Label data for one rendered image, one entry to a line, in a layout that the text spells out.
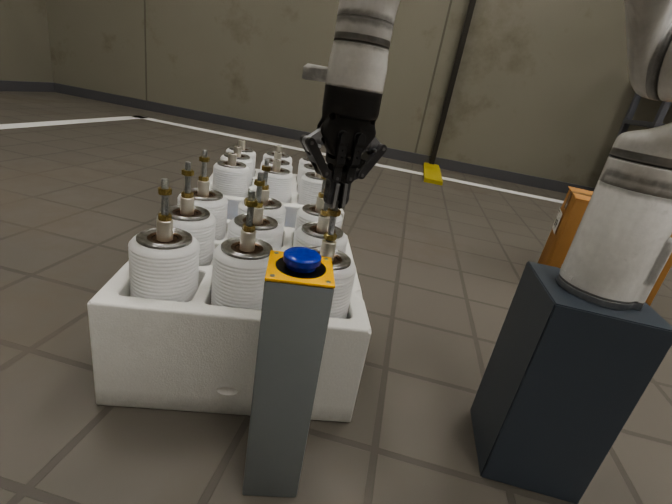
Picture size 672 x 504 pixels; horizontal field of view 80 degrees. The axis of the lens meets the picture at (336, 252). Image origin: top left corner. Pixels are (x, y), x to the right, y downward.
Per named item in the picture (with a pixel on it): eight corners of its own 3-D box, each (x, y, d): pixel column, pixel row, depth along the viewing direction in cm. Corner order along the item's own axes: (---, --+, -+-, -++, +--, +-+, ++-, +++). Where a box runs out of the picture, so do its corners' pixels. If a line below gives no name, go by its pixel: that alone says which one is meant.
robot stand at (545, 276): (549, 431, 71) (624, 281, 59) (578, 505, 58) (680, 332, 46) (469, 410, 72) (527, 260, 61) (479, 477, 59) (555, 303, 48)
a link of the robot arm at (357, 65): (354, 88, 60) (362, 42, 58) (399, 97, 51) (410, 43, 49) (298, 79, 55) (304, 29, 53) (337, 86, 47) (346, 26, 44)
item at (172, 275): (159, 369, 59) (158, 259, 52) (118, 341, 63) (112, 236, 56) (208, 340, 67) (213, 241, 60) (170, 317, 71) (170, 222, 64)
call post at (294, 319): (298, 452, 58) (332, 259, 46) (297, 498, 52) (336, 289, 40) (248, 449, 57) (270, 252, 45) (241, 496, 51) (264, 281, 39)
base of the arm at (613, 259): (614, 284, 57) (672, 166, 51) (647, 317, 49) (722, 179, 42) (547, 270, 58) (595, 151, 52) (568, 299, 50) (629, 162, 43)
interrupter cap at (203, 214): (177, 205, 73) (177, 201, 73) (217, 213, 72) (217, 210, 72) (154, 217, 66) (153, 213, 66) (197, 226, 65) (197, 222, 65)
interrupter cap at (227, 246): (278, 261, 58) (278, 256, 58) (225, 262, 55) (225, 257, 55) (265, 240, 65) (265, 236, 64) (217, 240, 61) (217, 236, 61)
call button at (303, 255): (318, 264, 45) (321, 248, 44) (319, 281, 41) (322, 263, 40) (282, 260, 44) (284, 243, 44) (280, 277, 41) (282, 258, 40)
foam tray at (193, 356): (335, 300, 100) (347, 234, 94) (350, 423, 65) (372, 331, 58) (174, 283, 96) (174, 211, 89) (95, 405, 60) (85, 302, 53)
